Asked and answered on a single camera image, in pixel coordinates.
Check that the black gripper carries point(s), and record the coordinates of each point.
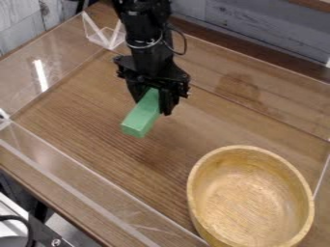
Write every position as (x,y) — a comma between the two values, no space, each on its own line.
(142,76)

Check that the green rectangular block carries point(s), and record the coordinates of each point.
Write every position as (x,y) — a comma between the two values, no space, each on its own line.
(144,115)

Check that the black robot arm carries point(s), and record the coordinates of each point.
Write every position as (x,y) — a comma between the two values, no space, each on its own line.
(149,35)

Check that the brown wooden bowl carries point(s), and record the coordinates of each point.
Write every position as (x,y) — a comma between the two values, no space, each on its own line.
(249,199)

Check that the clear acrylic corner bracket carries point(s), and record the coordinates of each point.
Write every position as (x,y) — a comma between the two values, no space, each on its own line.
(106,37)

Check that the clear acrylic tray wall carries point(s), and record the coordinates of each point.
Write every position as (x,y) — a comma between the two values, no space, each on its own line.
(96,204)

